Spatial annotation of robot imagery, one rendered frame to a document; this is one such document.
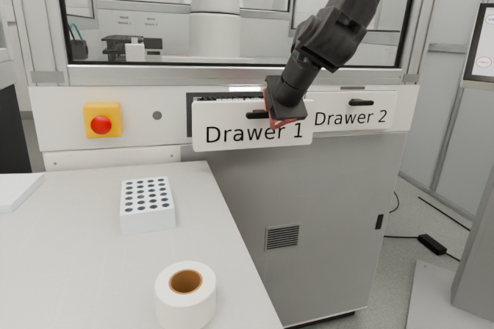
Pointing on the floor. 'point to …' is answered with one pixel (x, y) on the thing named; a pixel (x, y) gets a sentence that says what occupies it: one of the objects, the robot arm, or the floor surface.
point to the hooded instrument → (10, 109)
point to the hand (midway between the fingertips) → (272, 120)
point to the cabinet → (292, 211)
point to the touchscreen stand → (459, 280)
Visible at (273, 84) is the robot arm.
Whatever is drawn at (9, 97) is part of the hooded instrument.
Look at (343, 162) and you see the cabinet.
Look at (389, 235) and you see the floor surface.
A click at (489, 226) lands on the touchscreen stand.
